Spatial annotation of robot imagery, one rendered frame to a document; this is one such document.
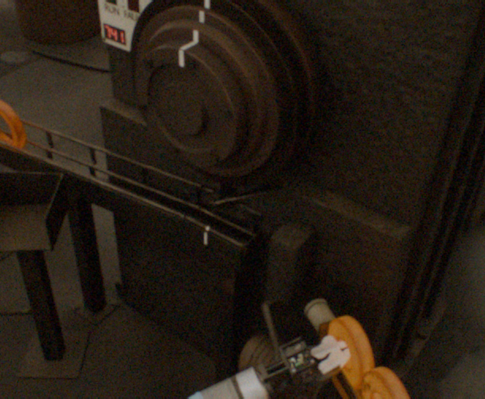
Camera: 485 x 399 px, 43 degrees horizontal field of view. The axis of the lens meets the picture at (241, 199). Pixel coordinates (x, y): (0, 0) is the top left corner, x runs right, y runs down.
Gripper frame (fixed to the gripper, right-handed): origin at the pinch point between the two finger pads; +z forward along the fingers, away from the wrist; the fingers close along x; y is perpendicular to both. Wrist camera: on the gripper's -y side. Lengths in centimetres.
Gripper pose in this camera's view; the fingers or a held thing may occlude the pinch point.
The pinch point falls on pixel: (349, 349)
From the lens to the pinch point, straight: 139.5
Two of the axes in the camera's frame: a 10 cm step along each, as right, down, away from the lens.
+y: -2.6, -6.8, -6.8
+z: 9.1, -4.2, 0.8
